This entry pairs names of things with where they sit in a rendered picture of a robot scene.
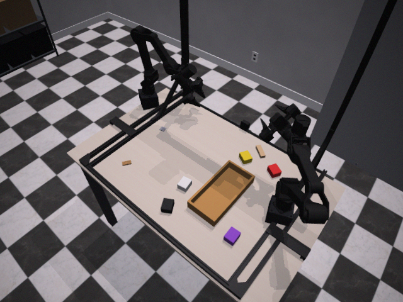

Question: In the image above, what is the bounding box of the small white block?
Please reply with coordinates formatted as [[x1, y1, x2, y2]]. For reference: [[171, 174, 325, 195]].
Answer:
[[177, 176, 192, 192]]

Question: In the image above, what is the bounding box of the red block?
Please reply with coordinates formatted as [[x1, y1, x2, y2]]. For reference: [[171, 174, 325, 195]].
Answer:
[[267, 164, 281, 178]]

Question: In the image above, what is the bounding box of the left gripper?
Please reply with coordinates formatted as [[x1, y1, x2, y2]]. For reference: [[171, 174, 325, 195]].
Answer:
[[259, 103, 300, 143]]

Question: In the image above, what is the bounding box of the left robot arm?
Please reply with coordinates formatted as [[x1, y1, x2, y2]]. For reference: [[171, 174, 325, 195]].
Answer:
[[268, 112, 329, 224]]

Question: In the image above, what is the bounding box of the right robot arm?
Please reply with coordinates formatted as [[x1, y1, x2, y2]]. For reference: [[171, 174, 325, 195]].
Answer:
[[130, 25, 203, 97]]

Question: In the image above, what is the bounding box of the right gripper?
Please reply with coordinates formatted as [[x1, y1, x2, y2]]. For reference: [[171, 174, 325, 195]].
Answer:
[[180, 79, 205, 107]]

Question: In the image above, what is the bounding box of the purple block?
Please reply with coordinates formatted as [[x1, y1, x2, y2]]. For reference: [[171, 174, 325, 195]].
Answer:
[[224, 227, 241, 246]]

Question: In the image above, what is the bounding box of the yellow block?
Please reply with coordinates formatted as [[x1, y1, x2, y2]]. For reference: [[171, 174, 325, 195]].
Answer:
[[239, 150, 253, 164]]

